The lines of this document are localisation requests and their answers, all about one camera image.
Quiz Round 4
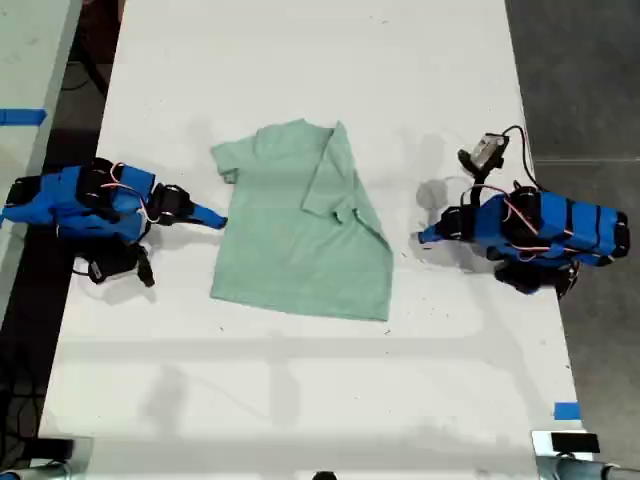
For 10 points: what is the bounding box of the pale green T-shirt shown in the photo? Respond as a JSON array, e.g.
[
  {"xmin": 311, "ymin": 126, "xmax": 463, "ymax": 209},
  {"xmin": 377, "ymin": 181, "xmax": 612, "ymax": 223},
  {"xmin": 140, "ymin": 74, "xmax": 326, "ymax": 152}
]
[{"xmin": 208, "ymin": 118, "xmax": 395, "ymax": 322}]

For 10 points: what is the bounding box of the long blue tape strip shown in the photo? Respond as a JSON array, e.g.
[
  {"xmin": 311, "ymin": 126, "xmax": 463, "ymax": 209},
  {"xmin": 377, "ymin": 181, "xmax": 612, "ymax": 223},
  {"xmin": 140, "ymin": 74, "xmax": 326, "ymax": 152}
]
[{"xmin": 0, "ymin": 107, "xmax": 49, "ymax": 126}]

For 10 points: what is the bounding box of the pale grey side table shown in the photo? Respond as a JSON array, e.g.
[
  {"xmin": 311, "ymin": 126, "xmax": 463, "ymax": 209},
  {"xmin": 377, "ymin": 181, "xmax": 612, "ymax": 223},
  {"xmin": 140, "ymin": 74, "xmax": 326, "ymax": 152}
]
[{"xmin": 0, "ymin": 0, "xmax": 84, "ymax": 311}]

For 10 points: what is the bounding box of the white mounting plate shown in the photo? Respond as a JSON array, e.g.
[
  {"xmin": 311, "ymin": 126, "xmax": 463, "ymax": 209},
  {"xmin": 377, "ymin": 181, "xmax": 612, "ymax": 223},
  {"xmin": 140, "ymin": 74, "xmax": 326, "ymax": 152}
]
[{"xmin": 530, "ymin": 429, "xmax": 602, "ymax": 457}]

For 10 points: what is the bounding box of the small black box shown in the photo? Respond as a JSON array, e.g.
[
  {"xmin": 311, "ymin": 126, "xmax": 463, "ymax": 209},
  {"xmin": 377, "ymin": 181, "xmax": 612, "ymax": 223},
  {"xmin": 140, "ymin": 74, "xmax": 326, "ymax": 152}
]
[
  {"xmin": 35, "ymin": 437, "xmax": 76, "ymax": 461},
  {"xmin": 550, "ymin": 432, "xmax": 600, "ymax": 454}
]

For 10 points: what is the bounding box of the grey metal plate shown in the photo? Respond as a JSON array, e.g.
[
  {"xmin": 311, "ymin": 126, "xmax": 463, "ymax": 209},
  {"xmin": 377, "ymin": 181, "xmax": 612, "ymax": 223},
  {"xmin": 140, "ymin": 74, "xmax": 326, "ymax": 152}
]
[{"xmin": 27, "ymin": 436, "xmax": 95, "ymax": 474}]

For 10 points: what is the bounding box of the grey metal pipe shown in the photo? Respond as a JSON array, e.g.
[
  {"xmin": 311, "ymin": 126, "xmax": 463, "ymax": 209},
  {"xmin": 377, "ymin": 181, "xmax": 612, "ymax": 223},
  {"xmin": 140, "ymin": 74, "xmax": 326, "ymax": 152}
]
[
  {"xmin": 0, "ymin": 462, "xmax": 69, "ymax": 480},
  {"xmin": 535, "ymin": 453, "xmax": 640, "ymax": 480}
]

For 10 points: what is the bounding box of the black camera stalk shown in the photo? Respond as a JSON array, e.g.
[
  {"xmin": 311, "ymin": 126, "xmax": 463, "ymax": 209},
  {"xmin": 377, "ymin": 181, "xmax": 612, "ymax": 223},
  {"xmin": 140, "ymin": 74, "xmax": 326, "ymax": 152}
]
[
  {"xmin": 133, "ymin": 243, "xmax": 156, "ymax": 288},
  {"xmin": 469, "ymin": 164, "xmax": 504, "ymax": 189}
]

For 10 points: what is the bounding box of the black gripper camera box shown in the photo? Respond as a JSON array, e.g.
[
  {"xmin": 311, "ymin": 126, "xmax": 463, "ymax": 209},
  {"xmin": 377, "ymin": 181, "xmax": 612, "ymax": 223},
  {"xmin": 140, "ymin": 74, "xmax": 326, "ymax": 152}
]
[
  {"xmin": 457, "ymin": 132, "xmax": 512, "ymax": 175},
  {"xmin": 87, "ymin": 243, "xmax": 142, "ymax": 285}
]

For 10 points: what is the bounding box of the black camera cable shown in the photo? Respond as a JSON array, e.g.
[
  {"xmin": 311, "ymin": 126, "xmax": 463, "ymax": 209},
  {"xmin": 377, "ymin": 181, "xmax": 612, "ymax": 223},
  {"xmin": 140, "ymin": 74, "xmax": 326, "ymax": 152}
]
[
  {"xmin": 71, "ymin": 252, "xmax": 101, "ymax": 279},
  {"xmin": 501, "ymin": 124, "xmax": 541, "ymax": 194}
]

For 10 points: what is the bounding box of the black floor cable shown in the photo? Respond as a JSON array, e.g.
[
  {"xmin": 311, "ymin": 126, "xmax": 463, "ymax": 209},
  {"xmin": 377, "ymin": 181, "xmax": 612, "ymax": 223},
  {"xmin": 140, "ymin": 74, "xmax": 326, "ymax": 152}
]
[
  {"xmin": 62, "ymin": 59, "xmax": 104, "ymax": 94},
  {"xmin": 0, "ymin": 384, "xmax": 44, "ymax": 451}
]

